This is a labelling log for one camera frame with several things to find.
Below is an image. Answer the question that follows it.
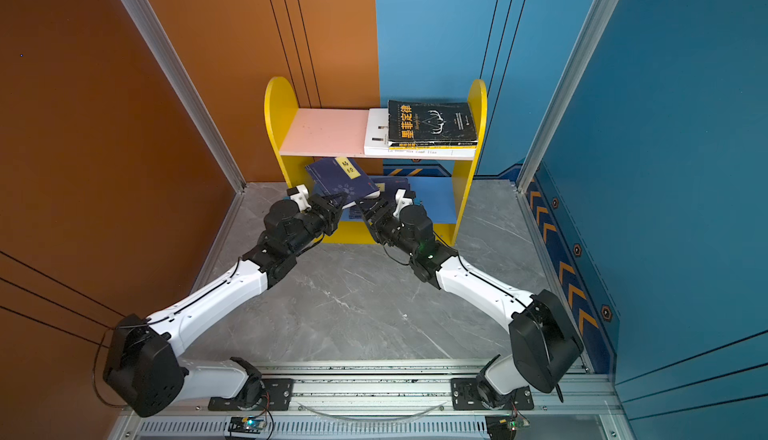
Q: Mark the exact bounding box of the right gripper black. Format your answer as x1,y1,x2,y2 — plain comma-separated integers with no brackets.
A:
356,198,420,261

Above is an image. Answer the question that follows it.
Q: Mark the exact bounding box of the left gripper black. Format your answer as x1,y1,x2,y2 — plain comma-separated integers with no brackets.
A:
286,191,346,261

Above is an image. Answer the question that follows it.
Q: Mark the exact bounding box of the navy book rearmost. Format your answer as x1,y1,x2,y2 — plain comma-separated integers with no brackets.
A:
305,156,380,208

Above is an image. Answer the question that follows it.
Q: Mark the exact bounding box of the white book brown pattern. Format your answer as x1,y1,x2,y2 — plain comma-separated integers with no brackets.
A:
364,108,475,160

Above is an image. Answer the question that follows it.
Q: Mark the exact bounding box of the yellow cartoon cover book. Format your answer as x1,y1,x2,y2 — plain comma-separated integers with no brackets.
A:
388,142,477,150

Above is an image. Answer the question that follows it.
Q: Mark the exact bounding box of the black book yellow title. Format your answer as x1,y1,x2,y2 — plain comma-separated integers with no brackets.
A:
387,100,478,148

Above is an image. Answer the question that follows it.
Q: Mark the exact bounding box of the navy book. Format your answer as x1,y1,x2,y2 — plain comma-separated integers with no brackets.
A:
372,176,410,200

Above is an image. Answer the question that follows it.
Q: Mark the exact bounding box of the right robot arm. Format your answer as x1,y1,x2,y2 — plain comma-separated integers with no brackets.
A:
357,190,584,409

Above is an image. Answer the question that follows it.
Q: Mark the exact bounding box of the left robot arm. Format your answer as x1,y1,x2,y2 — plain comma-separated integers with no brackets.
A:
102,187,348,418

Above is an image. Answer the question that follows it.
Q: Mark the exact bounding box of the yellow pink blue bookshelf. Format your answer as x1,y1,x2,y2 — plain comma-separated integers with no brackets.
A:
264,76,488,245

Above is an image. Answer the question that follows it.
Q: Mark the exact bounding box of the left green circuit board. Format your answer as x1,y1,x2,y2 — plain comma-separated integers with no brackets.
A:
226,416,269,439

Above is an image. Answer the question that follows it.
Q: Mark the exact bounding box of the right circuit board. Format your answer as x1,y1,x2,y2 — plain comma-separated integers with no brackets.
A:
485,416,530,440

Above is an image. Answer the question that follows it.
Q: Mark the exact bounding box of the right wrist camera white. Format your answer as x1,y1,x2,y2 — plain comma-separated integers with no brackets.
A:
394,189,415,216

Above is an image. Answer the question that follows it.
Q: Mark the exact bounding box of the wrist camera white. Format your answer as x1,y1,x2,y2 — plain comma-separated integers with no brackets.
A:
287,184,310,212
394,189,415,216

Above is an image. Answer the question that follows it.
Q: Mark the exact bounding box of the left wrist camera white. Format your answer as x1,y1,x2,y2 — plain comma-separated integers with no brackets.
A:
287,184,310,212

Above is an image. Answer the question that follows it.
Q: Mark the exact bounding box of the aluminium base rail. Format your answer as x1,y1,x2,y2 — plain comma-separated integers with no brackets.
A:
110,358,633,439

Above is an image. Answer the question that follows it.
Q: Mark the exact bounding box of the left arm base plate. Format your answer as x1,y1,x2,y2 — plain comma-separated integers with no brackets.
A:
208,378,294,412

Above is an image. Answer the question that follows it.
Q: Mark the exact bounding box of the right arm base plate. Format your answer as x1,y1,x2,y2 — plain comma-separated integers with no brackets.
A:
450,378,535,411

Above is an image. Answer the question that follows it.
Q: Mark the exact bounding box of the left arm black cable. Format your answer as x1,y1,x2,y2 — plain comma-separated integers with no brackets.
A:
91,325,130,408

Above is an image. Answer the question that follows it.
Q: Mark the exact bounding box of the aluminium frame post left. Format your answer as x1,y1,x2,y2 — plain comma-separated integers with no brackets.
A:
120,0,246,194

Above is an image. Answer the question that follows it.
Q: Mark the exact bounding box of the aluminium frame post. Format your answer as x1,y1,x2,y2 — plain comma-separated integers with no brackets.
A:
120,0,246,194
515,0,620,194

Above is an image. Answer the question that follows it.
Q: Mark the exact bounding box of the aluminium frame post right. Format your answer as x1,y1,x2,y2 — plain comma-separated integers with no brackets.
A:
515,0,620,194

